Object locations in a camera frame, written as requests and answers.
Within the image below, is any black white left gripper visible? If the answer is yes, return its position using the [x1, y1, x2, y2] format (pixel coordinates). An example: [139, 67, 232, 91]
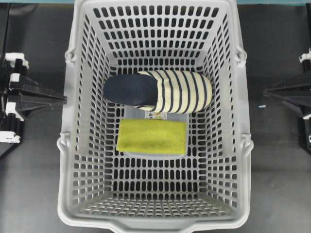
[0, 52, 67, 143]

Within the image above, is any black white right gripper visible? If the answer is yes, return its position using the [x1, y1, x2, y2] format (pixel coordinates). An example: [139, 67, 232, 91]
[264, 49, 311, 153]

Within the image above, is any grey plastic shopping basket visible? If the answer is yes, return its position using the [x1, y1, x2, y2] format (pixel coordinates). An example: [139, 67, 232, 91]
[57, 0, 254, 233]

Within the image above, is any yellow green folded cloth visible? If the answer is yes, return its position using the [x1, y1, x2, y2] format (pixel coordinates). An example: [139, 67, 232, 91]
[117, 119, 187, 155]

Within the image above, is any clear plastic flat box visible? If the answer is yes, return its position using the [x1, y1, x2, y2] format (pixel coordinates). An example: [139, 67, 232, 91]
[123, 106, 190, 161]

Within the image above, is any striped cream navy slipper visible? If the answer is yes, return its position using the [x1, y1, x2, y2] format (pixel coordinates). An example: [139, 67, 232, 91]
[104, 70, 212, 114]

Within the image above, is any black cable upper left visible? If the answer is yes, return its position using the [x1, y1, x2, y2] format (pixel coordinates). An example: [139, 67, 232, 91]
[0, 0, 12, 55]

